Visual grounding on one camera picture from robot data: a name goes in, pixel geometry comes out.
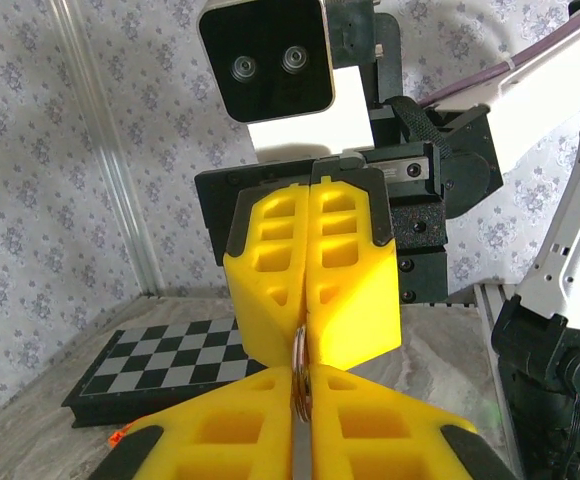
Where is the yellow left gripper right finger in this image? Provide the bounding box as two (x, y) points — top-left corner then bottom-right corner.
(310, 363), (519, 480)

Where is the orange plastic piece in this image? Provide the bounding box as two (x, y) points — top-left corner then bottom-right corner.
(106, 422), (136, 450)

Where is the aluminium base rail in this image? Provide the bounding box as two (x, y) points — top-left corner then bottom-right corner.
(472, 282), (524, 456)

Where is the black velcro strap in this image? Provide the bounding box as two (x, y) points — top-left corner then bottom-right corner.
(384, 96), (454, 160)

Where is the silver split keyring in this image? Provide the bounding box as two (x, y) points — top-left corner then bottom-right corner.
(289, 323), (315, 422)

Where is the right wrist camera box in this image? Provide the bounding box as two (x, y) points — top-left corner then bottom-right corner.
(197, 0), (336, 124)

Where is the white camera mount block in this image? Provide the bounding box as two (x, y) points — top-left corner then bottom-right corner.
(247, 64), (377, 164)

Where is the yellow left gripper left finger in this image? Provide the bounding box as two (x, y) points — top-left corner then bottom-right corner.
(89, 366), (295, 480)

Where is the black folding chessboard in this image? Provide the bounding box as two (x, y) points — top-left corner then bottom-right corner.
(61, 316), (271, 430)

